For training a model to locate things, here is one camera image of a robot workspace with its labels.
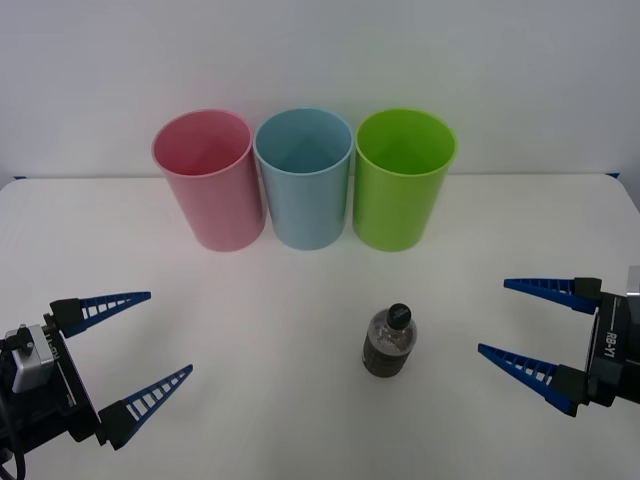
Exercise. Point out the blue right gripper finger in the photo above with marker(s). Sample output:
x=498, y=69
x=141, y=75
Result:
x=582, y=295
x=565, y=385

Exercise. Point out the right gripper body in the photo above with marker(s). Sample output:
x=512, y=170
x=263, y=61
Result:
x=617, y=350

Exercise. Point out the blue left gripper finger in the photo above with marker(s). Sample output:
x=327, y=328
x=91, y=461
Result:
x=120, y=420
x=75, y=315

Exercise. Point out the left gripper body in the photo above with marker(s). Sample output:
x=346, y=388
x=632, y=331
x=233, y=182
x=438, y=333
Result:
x=70, y=395

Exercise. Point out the small dark plastic bottle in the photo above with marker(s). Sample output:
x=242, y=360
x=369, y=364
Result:
x=385, y=356

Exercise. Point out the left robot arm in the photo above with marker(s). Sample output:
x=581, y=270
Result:
x=27, y=365

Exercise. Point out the pink plastic bin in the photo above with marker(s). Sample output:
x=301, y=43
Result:
x=220, y=210

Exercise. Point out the green plastic bin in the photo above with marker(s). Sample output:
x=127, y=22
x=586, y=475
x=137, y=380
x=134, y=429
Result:
x=395, y=210

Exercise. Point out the pale blue plastic bin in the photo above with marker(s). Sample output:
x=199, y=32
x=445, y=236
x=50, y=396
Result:
x=306, y=210

